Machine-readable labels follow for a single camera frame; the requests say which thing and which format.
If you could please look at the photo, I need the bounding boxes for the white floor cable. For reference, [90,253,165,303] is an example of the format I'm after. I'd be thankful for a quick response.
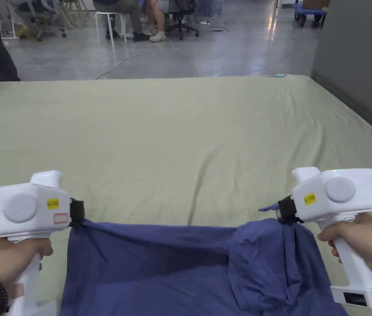
[95,33,179,81]

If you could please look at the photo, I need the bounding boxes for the blue platform cart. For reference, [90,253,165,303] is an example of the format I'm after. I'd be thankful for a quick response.
[292,0,331,30]

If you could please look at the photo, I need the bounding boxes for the dark blue shirt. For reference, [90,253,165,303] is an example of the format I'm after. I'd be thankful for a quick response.
[60,203,349,316]

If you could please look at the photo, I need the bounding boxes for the grey office chair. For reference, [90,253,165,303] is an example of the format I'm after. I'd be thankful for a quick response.
[23,0,68,42]

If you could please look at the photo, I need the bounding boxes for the white stool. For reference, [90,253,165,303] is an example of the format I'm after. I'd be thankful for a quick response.
[95,12,127,47]

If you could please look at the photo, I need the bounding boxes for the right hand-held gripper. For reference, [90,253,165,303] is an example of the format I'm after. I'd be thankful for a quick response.
[277,167,372,310]

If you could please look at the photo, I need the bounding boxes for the black office chair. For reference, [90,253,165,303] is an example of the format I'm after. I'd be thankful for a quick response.
[165,0,200,40]

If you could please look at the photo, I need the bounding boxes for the bed with pale green sheet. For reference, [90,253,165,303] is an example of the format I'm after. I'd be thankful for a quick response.
[0,75,372,316]

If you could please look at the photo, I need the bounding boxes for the person's left hand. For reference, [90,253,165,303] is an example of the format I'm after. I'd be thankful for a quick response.
[0,237,54,301]

